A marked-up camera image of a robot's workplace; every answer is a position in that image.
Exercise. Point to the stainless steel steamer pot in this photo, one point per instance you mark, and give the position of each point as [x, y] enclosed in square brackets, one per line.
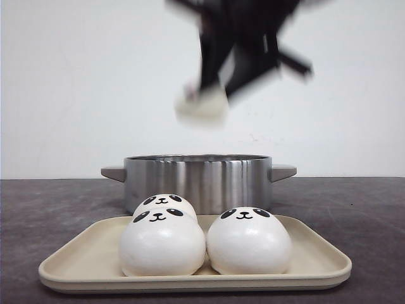
[211, 183]

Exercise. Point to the white panda bun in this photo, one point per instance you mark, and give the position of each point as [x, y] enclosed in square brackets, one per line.
[165, 201]
[207, 108]
[162, 242]
[248, 240]

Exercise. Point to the white panda bun back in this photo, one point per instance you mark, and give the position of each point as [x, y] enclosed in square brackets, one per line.
[165, 201]

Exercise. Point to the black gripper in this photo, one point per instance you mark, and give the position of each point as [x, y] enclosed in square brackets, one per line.
[251, 27]

